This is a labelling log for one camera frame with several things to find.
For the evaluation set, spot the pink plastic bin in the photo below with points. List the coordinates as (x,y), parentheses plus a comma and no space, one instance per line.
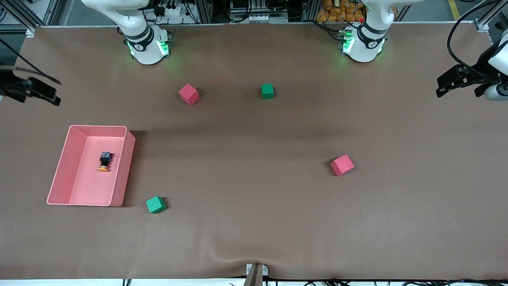
(95,182)

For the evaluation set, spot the orange capped black button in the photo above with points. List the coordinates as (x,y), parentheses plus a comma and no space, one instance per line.
(104,159)

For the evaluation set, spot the metal clamp bracket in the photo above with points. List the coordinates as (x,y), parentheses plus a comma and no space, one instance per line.
(256,274)

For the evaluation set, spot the white socket strip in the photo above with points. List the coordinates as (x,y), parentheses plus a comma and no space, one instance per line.
(262,18)

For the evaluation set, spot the white power strip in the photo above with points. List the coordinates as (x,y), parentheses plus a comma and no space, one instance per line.
(174,10)

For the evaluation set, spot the green foam cube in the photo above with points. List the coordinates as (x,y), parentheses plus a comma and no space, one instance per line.
(267,91)
(155,204)

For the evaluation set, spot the aluminium frame profile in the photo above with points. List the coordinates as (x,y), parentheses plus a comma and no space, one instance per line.
(27,16)
(488,18)

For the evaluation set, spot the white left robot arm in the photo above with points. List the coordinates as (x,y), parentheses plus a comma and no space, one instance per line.
(365,39)

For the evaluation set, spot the orange snack bag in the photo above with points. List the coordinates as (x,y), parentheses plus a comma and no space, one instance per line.
(337,12)

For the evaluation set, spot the brown table cover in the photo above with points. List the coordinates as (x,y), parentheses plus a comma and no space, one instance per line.
(254,222)

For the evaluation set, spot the pink foam cube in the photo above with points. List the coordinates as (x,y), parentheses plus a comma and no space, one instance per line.
(189,94)
(342,165)

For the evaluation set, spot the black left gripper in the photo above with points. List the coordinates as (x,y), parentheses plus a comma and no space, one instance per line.
(482,63)

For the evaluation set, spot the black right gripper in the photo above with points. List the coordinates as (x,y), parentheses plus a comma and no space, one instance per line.
(11,86)

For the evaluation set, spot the aluminium frame post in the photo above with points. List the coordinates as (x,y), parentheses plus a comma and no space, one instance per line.
(310,10)
(203,10)

